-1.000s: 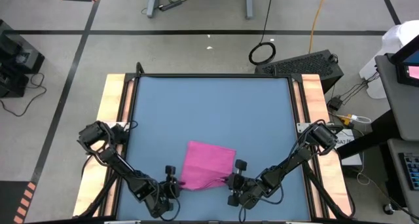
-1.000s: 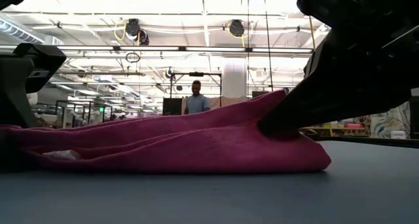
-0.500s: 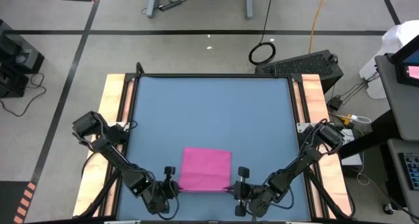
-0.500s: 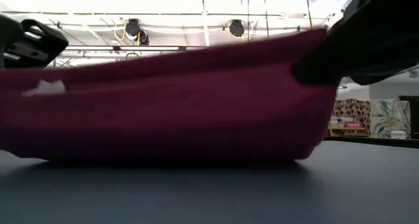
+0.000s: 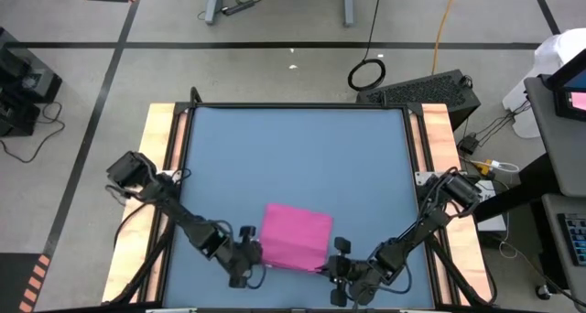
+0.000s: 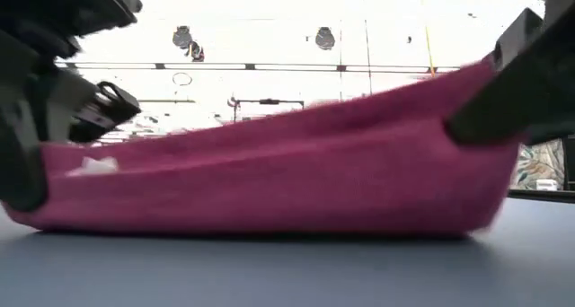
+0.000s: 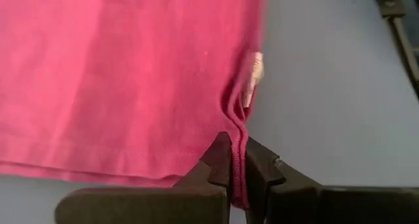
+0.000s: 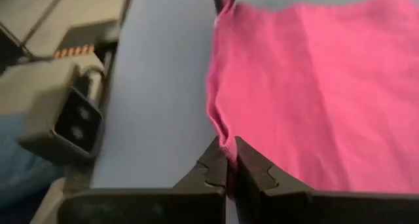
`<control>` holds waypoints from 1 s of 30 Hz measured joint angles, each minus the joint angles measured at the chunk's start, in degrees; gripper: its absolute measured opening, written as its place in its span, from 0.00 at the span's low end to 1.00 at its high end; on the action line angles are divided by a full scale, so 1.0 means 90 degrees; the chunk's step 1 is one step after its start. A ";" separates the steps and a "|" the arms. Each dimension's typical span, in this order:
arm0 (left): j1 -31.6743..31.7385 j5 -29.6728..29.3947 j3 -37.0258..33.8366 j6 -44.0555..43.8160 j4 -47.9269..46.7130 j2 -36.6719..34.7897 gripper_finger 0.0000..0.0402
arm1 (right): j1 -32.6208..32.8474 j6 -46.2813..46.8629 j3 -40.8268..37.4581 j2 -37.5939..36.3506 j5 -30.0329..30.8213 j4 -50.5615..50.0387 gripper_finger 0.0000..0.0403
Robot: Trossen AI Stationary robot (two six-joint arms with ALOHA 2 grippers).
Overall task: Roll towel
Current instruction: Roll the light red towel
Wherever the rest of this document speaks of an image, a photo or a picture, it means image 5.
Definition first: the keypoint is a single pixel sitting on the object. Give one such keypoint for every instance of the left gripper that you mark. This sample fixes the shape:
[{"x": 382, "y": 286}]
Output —
[{"x": 240, "y": 258}]

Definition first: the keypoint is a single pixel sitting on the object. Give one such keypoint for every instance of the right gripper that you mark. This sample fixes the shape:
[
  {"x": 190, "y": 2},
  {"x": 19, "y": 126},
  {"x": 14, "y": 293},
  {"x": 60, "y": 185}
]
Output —
[{"x": 352, "y": 276}]

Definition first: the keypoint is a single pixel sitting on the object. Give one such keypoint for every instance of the pink towel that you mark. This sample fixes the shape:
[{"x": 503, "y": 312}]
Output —
[{"x": 295, "y": 235}]

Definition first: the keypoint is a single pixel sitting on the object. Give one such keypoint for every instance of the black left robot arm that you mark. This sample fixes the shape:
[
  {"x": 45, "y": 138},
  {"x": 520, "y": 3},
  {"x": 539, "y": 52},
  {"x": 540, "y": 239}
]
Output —
[{"x": 183, "y": 217}]

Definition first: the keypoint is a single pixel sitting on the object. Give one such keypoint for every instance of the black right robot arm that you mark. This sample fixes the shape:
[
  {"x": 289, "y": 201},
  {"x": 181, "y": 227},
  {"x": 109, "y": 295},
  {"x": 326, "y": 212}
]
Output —
[{"x": 412, "y": 237}]

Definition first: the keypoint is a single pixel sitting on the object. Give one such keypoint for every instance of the wooden side board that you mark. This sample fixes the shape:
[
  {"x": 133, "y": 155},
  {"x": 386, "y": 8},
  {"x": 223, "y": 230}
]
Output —
[
  {"x": 128, "y": 258},
  {"x": 469, "y": 258}
]

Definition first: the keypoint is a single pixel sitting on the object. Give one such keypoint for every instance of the white paper label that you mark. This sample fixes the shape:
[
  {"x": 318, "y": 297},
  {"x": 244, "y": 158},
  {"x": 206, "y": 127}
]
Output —
[{"x": 492, "y": 221}]

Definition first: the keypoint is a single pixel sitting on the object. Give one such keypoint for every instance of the black power adapter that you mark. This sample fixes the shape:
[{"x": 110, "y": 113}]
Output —
[{"x": 469, "y": 144}]

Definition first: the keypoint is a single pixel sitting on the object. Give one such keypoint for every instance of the black workstation base beam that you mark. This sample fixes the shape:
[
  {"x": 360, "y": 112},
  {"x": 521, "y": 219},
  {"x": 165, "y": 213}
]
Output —
[{"x": 522, "y": 189}]

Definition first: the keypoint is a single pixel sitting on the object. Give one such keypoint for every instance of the black caster wheel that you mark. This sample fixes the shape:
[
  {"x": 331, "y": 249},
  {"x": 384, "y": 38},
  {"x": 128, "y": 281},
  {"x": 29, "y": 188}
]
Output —
[{"x": 544, "y": 293}]

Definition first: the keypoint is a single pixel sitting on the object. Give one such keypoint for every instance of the black perforated computer case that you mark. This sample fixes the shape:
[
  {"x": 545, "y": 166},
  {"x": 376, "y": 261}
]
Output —
[{"x": 426, "y": 91}]

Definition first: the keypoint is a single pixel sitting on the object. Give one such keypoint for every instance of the grey keyboard shelf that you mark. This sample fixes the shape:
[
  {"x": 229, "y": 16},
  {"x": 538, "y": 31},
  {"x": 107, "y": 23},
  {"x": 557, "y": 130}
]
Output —
[{"x": 550, "y": 230}]

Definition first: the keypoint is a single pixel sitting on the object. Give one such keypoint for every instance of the keyboard with blue keys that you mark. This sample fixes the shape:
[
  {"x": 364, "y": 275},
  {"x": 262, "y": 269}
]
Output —
[{"x": 577, "y": 240}]

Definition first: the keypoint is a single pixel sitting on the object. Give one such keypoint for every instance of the grey workstation desk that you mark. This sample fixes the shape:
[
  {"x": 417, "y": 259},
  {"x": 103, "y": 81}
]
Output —
[{"x": 563, "y": 153}]

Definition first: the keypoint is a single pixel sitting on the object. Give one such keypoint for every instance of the black power strip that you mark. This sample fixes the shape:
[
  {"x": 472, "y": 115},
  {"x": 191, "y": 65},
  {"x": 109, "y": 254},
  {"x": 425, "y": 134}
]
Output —
[{"x": 238, "y": 7}]

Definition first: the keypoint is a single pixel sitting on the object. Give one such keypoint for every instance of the grey desk leg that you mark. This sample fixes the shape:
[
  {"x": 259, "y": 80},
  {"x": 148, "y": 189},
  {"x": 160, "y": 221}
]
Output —
[
  {"x": 213, "y": 6},
  {"x": 349, "y": 6}
]

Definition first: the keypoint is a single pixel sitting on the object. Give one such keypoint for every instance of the black equipment rack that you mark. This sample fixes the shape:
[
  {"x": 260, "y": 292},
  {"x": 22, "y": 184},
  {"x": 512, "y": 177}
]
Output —
[{"x": 27, "y": 75}]

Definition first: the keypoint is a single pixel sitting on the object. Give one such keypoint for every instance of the tilted touchscreen monitor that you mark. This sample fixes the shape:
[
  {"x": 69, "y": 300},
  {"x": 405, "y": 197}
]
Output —
[{"x": 565, "y": 75}]

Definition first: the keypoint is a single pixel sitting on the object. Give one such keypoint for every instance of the white bundle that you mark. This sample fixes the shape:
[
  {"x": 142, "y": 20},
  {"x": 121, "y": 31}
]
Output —
[{"x": 556, "y": 47}]

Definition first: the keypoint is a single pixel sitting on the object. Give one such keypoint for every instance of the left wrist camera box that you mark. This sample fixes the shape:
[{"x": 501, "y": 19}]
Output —
[{"x": 247, "y": 231}]

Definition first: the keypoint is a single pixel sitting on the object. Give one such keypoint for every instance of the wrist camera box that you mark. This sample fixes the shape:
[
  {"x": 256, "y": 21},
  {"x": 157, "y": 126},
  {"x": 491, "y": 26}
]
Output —
[
  {"x": 247, "y": 231},
  {"x": 343, "y": 245}
]

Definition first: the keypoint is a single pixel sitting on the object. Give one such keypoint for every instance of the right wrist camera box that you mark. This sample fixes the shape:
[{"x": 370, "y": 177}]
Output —
[{"x": 343, "y": 245}]

